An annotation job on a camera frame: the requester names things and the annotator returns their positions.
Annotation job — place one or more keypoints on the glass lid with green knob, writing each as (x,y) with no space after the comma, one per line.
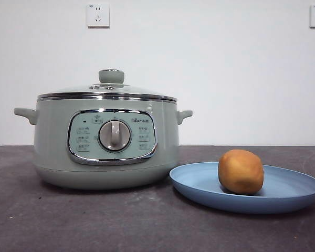
(111,76)

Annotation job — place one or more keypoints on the brown potato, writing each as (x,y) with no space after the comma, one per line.
(240,172)

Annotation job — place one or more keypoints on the blue round plate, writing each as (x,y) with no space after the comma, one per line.
(199,181)

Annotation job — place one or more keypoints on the pale green electric steamer pot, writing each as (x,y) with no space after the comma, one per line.
(55,147)

